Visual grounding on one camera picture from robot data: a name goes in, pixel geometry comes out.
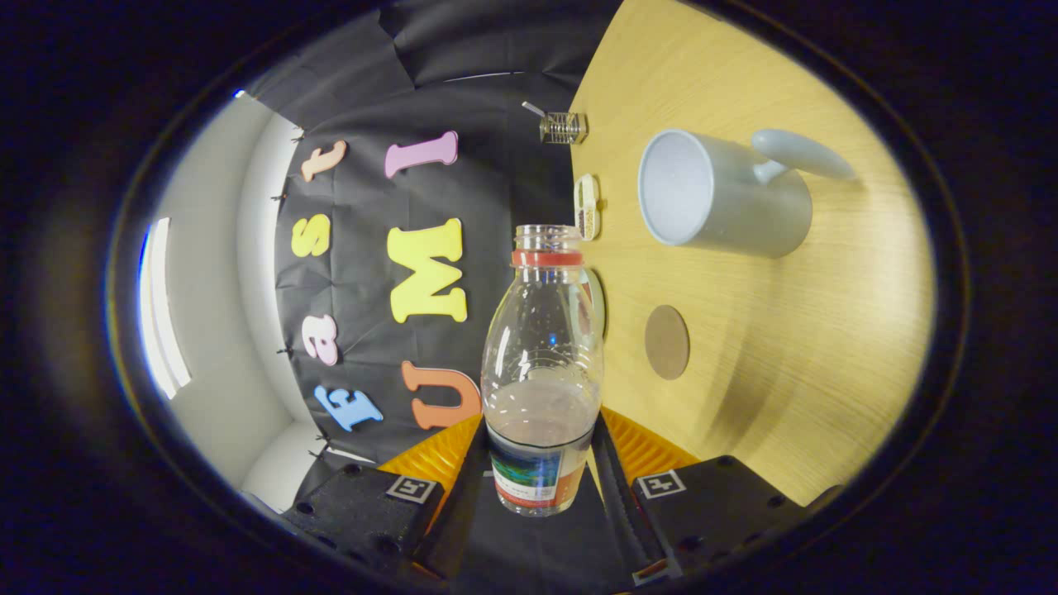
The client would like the black backdrop cloth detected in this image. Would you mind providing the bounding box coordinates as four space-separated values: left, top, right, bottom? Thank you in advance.
248 0 637 592

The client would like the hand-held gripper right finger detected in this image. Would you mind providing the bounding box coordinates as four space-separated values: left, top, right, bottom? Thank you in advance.
589 405 844 588

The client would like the round brown coaster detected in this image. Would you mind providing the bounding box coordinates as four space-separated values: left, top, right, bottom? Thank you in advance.
644 304 691 381

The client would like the clear glass wire holder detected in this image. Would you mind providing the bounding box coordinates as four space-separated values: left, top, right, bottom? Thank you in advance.
539 112 589 145

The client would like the clear plastic juice bottle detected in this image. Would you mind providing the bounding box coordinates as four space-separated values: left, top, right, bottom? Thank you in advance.
481 224 606 518

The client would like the long ceiling light panel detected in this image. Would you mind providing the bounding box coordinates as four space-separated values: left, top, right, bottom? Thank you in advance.
139 217 193 401

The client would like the white divided snack tray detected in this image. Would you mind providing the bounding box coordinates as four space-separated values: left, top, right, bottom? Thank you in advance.
574 174 602 241

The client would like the white cup with handle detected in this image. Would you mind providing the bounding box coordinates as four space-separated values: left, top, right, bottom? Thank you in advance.
637 128 856 259

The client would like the wooden table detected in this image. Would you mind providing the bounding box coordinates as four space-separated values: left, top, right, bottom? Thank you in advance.
570 0 936 507

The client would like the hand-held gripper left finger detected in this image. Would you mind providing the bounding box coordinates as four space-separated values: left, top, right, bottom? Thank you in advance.
281 413 497 588

